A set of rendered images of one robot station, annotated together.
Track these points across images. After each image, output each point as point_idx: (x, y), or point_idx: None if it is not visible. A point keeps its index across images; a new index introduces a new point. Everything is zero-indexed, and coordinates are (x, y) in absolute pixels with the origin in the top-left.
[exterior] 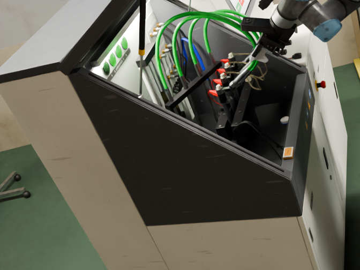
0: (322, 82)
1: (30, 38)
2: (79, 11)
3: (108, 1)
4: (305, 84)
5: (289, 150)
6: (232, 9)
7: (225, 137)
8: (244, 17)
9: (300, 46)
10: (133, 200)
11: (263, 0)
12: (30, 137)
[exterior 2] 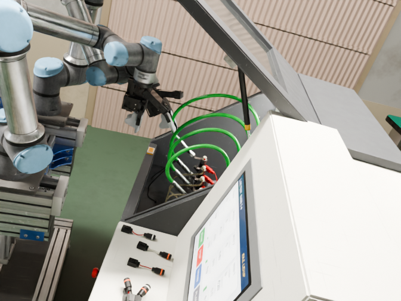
0: (96, 267)
1: (370, 112)
2: (349, 119)
3: (321, 114)
4: (125, 205)
5: (150, 150)
6: (207, 215)
7: None
8: (181, 92)
9: (118, 251)
10: None
11: (164, 101)
12: None
